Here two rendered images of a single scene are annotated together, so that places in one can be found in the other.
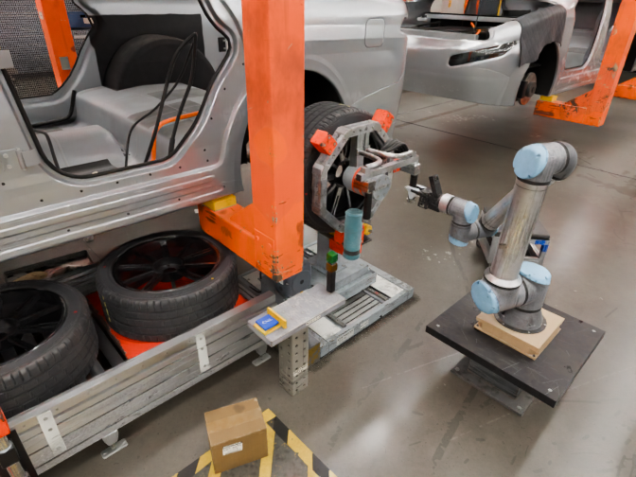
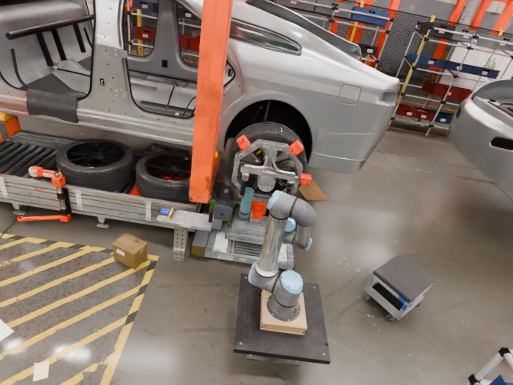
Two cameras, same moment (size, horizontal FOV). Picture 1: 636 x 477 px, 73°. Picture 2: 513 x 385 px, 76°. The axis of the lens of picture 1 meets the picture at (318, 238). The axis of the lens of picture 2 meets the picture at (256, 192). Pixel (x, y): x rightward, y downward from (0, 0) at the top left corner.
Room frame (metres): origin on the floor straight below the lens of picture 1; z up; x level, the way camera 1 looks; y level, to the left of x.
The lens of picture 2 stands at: (0.26, -1.61, 2.16)
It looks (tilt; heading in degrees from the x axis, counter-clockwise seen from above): 33 degrees down; 40
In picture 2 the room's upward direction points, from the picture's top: 12 degrees clockwise
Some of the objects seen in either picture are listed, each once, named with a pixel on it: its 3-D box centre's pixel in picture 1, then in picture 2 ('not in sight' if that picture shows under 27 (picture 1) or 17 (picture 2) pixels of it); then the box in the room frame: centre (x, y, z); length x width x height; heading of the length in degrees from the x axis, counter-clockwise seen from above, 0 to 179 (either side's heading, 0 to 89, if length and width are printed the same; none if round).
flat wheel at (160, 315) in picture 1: (170, 280); (172, 176); (1.78, 0.73, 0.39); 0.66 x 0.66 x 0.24
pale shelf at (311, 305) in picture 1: (298, 311); (185, 219); (1.50, 0.08, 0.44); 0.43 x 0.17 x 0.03; 134
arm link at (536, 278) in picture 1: (527, 284); (288, 286); (1.58, -0.94, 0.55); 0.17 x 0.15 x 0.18; 112
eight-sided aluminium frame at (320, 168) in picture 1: (355, 177); (266, 173); (2.07, -0.18, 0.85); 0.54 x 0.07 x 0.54; 134
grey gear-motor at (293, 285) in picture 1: (277, 274); (224, 206); (2.04, 0.22, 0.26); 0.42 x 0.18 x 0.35; 44
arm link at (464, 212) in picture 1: (463, 210); (288, 221); (1.80, -0.66, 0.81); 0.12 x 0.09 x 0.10; 43
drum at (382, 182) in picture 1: (365, 181); (266, 177); (2.01, -0.23, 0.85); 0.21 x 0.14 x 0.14; 44
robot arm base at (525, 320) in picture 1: (521, 309); (285, 301); (1.58, -0.95, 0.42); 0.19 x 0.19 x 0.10
